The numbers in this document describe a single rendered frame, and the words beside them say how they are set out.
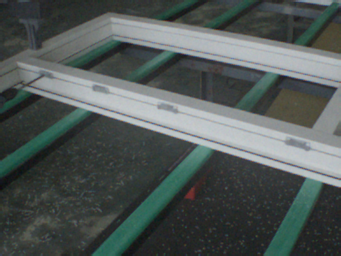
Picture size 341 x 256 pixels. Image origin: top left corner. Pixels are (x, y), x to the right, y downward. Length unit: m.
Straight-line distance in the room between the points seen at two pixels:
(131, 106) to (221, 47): 0.42
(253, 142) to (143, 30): 0.70
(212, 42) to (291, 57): 0.25
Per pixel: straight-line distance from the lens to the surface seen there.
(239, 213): 1.23
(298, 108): 1.62
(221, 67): 1.45
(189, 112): 0.99
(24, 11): 1.34
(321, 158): 0.91
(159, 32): 1.49
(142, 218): 0.81
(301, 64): 1.30
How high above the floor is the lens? 1.41
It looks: 30 degrees down
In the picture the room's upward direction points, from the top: 2 degrees counter-clockwise
